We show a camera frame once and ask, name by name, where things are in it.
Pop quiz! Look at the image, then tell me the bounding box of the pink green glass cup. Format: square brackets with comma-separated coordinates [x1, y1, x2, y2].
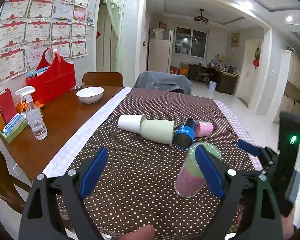
[174, 141, 222, 198]

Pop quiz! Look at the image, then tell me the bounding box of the blue black metal cup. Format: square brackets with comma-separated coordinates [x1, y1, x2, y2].
[173, 118, 197, 150]

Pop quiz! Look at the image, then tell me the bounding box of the pale green cup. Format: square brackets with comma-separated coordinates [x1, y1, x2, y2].
[140, 120, 175, 145]

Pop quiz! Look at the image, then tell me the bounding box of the white paper cup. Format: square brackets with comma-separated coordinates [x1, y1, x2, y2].
[118, 114, 146, 134]

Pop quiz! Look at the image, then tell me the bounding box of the right hand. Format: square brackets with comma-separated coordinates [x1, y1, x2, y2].
[281, 208, 297, 240]

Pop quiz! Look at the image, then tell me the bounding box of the left hand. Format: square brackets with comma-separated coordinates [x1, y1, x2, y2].
[119, 224, 155, 240]

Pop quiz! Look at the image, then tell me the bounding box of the wooden chair left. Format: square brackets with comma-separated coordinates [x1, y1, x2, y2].
[0, 151, 31, 214]

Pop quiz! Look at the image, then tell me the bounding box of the white door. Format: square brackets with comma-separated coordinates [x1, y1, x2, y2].
[239, 39, 262, 104]

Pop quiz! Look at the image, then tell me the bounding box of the dark wooden desk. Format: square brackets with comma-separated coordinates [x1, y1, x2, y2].
[187, 64, 239, 95]

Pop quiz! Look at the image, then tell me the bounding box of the green tray organizer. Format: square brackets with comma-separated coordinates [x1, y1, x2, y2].
[0, 120, 27, 143]

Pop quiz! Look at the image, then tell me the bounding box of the white bucket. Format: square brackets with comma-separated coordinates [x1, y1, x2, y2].
[209, 81, 217, 92]

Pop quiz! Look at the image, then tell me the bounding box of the brown polka dot tablecloth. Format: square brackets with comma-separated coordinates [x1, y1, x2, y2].
[44, 88, 260, 239]

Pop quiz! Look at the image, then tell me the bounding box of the wooden desk chair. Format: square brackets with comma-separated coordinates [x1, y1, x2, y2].
[195, 63, 210, 85]

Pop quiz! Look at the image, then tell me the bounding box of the blue white box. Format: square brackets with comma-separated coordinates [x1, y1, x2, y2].
[2, 113, 26, 136]

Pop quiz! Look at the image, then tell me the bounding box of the clear spray bottle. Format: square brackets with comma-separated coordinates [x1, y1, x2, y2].
[15, 86, 47, 140]

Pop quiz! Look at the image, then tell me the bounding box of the small framed picture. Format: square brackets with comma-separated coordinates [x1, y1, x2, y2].
[230, 33, 240, 47]

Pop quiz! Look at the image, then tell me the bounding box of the chair with grey cover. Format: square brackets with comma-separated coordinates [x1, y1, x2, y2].
[134, 71, 192, 95]

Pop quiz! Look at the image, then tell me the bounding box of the white ceramic bowl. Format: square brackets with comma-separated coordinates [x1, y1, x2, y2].
[76, 87, 104, 104]

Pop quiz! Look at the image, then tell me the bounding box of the window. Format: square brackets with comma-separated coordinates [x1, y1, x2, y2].
[174, 27, 209, 58]

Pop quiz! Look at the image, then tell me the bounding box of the red felt bag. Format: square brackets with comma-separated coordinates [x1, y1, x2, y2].
[26, 48, 76, 105]

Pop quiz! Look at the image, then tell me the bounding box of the wooden chair back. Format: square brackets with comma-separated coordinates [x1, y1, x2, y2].
[82, 72, 123, 87]

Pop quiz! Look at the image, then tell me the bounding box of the ceiling fan lamp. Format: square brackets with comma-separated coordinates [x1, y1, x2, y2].
[193, 8, 209, 24]

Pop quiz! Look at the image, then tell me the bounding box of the award certificate bottom left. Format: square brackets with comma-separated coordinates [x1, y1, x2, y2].
[0, 48, 27, 85]

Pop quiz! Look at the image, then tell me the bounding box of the award certificate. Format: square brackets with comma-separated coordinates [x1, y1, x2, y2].
[0, 21, 27, 51]
[0, 48, 27, 85]
[0, 0, 30, 22]

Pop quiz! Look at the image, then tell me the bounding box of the white refrigerator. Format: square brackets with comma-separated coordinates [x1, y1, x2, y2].
[147, 28, 174, 73]

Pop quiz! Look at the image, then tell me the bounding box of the award certificate middle left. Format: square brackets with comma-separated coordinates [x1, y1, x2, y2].
[0, 21, 27, 51]

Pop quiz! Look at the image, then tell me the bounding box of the award certificate upper left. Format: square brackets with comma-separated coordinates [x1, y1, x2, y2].
[0, 0, 30, 22]

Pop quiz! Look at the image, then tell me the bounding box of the green door curtain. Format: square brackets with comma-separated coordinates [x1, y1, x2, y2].
[104, 0, 124, 72]

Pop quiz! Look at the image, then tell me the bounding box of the cream wall cabinet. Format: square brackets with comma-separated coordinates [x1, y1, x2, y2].
[273, 50, 300, 123]

